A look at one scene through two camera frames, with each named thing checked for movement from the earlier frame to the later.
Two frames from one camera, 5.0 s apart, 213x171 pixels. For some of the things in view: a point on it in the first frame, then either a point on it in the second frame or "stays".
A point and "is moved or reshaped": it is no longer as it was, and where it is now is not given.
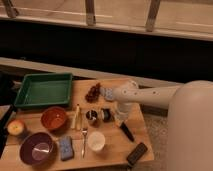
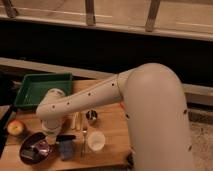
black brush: x=138 y=152 is moved or reshaped
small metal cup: x=92 y=117 stays
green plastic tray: x=44 y=89 stays
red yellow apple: x=15 y=127 stays
